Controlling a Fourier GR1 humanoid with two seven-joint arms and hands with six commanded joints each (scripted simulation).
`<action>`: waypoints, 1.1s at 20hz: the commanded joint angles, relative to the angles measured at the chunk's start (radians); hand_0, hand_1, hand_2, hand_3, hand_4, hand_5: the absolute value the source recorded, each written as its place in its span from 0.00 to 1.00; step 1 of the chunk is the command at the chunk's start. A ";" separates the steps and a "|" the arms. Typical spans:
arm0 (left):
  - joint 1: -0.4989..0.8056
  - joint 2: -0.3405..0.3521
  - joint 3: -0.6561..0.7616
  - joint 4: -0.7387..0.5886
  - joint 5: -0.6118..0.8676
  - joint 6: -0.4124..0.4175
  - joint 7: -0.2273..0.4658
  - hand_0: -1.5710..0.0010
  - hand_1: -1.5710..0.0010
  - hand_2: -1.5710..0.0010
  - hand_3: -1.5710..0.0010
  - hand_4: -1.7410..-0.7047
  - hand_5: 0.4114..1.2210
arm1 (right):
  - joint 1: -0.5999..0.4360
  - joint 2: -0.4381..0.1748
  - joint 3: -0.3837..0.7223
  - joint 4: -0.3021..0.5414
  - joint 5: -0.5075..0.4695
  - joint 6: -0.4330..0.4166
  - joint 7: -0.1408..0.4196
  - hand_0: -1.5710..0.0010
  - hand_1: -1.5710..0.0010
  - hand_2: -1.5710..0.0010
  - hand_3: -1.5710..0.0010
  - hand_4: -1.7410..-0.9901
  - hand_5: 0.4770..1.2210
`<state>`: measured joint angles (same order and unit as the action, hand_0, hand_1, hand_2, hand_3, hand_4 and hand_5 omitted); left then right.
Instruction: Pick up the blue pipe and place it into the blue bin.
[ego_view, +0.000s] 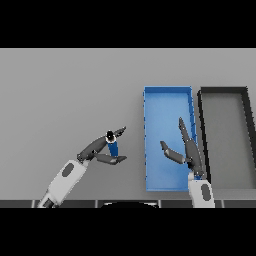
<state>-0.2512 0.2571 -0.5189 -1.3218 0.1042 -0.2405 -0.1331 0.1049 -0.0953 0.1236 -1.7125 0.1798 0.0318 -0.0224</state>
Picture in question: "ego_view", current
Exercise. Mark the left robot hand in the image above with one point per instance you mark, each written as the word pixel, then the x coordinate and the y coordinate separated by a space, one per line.
pixel 95 149

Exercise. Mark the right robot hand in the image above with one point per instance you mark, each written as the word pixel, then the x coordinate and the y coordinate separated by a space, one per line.
pixel 190 151

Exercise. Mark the blue pipe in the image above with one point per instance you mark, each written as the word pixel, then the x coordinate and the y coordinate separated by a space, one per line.
pixel 112 146

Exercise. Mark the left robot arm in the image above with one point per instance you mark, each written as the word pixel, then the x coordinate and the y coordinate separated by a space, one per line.
pixel 65 180

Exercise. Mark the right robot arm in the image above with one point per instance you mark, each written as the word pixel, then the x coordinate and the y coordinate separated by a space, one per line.
pixel 201 193

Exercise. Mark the blue bin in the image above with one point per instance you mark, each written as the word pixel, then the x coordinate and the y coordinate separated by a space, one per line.
pixel 168 136

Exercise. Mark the dark grey bin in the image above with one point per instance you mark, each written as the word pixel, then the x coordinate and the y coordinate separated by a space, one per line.
pixel 226 136

